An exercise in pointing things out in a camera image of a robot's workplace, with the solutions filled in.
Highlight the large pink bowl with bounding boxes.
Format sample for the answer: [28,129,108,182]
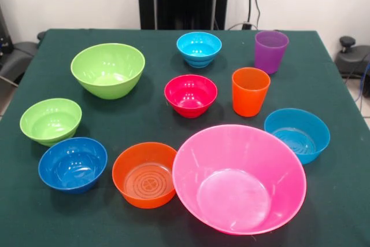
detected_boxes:
[172,124,308,235]

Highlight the wide light blue bowl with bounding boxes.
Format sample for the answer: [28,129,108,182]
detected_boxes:
[264,108,331,165]

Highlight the small red bowl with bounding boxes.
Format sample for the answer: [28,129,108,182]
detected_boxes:
[164,74,219,119]

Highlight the dark green tablecloth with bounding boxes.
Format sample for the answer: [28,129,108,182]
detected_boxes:
[0,28,370,247]

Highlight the small light blue footed bowl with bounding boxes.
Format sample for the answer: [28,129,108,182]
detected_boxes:
[176,31,223,69]

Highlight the orange cup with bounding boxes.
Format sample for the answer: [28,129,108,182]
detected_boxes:
[231,67,271,118]

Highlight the orange bowl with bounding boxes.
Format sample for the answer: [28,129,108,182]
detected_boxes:
[112,142,177,209]

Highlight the large green bowl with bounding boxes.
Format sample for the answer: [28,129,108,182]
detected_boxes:
[70,43,146,100]

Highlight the purple cup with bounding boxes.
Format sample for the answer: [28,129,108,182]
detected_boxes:
[254,30,290,75]

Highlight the dark blue bowl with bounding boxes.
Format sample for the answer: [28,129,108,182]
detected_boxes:
[38,137,108,195]

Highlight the small green bowl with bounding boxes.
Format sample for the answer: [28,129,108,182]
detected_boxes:
[19,98,83,148]

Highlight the black equipment with knob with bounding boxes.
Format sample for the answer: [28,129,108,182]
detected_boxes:
[335,36,370,99]

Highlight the black and grey equipment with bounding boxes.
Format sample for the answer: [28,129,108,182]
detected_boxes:
[0,3,40,86]

